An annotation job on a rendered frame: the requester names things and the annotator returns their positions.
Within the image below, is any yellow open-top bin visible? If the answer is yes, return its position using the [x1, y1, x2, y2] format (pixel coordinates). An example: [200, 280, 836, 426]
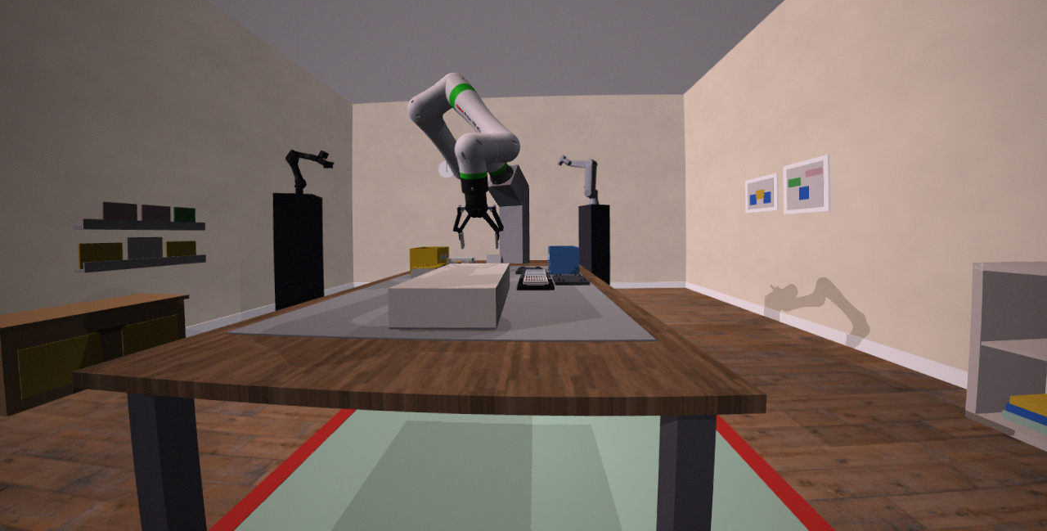
[410, 246, 449, 275]

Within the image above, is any blue open-top bin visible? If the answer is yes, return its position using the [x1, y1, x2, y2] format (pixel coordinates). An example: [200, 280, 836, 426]
[548, 245, 579, 275]

